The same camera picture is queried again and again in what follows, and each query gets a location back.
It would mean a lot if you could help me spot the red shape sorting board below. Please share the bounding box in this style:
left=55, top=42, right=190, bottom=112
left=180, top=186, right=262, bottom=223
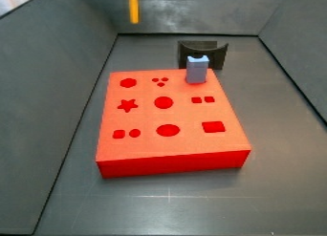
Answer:
left=96, top=69, right=253, bottom=178

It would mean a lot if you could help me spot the yellow object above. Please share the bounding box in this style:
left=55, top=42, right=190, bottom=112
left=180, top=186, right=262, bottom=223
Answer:
left=128, top=0, right=139, bottom=24

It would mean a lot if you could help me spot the grey-blue block peg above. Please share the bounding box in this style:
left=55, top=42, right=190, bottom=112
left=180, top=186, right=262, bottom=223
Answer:
left=186, top=55, right=210, bottom=84

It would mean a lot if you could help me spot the black curved holder stand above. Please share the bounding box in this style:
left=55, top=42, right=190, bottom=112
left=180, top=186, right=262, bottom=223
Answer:
left=178, top=40, right=229, bottom=70

